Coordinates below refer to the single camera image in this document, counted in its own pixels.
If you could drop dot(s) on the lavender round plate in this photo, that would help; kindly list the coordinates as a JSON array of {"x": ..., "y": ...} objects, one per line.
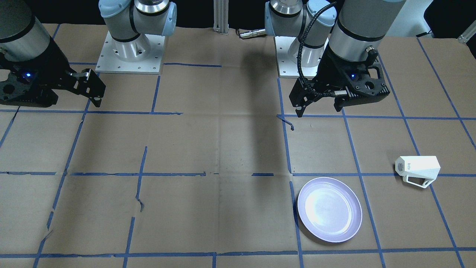
[{"x": 329, "y": 209}]

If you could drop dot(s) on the aluminium extrusion post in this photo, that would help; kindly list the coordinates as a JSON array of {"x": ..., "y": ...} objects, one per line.
[{"x": 221, "y": 16}]

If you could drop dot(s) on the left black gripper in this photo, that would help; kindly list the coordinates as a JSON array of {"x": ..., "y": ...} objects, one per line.
[{"x": 329, "y": 71}]

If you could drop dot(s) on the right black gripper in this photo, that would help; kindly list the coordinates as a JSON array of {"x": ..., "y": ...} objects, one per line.
[{"x": 55, "y": 66}]

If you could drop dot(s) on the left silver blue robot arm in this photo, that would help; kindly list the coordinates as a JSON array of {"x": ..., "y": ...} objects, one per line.
[{"x": 334, "y": 51}]

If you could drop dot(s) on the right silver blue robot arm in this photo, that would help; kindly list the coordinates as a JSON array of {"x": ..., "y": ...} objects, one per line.
[{"x": 23, "y": 37}]

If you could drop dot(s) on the white faceted cup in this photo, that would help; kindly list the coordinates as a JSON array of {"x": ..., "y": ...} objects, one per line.
[{"x": 420, "y": 171}]

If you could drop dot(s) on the silver cable connector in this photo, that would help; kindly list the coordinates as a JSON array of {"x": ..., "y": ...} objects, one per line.
[{"x": 251, "y": 34}]

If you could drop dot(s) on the metal base plate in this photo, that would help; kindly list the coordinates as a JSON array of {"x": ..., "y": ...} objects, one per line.
[
  {"x": 143, "y": 55},
  {"x": 286, "y": 54}
]

